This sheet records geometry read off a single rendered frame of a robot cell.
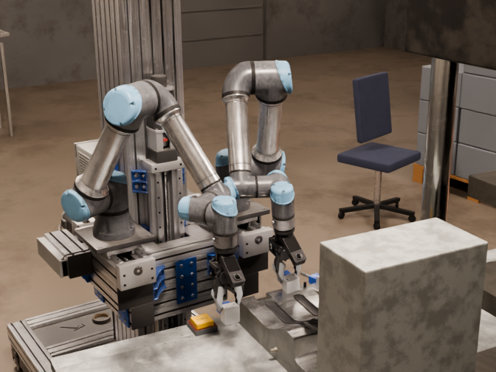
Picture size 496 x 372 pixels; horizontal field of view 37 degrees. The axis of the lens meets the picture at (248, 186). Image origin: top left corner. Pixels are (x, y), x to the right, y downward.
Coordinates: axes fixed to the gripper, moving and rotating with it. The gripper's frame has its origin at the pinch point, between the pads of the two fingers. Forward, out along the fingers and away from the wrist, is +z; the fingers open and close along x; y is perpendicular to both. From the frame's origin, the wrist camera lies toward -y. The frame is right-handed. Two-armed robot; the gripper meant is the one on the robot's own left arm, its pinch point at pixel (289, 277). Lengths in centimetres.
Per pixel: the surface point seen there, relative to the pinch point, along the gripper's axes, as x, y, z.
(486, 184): -8, -77, -71
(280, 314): 10.4, -12.0, 2.8
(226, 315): 29.8, -13.4, -6.1
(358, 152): -187, 230, 104
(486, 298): -5, -85, -46
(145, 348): 53, 0, 7
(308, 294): -4.0, -5.7, 4.8
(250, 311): 18.7, -6.7, 1.6
